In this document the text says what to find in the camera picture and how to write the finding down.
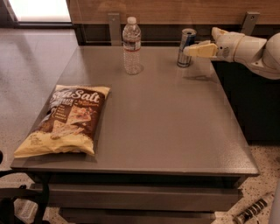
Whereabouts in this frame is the striped tube on floor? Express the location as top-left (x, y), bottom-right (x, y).
top-left (233, 192), bottom-right (275, 224)

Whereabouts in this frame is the redbull can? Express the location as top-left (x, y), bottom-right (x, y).
top-left (177, 28), bottom-right (197, 67)

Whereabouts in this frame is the right metal bracket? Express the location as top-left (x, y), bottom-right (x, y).
top-left (241, 11), bottom-right (260, 35)

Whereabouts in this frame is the metal bracket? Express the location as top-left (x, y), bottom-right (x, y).
top-left (241, 11), bottom-right (260, 35)
top-left (108, 12), bottom-right (122, 46)

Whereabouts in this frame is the left metal bracket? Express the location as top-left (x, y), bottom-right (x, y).
top-left (108, 12), bottom-right (122, 46)

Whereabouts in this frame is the grey table drawer cabinet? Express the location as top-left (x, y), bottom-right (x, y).
top-left (31, 173), bottom-right (242, 224)

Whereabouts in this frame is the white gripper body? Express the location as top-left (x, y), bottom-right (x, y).
top-left (215, 32), bottom-right (244, 62)

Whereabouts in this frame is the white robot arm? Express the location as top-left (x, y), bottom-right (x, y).
top-left (183, 27), bottom-right (280, 80)

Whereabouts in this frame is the clear plastic water bottle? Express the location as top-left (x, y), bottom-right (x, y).
top-left (122, 17), bottom-right (141, 74)

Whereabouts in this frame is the black chair frame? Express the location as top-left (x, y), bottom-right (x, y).
top-left (0, 150), bottom-right (51, 224)

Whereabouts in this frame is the brown sea salt chip bag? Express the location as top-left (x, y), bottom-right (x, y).
top-left (14, 85), bottom-right (110, 158)

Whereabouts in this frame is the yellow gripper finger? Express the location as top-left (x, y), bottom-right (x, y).
top-left (212, 27), bottom-right (228, 41)
top-left (183, 43), bottom-right (218, 58)

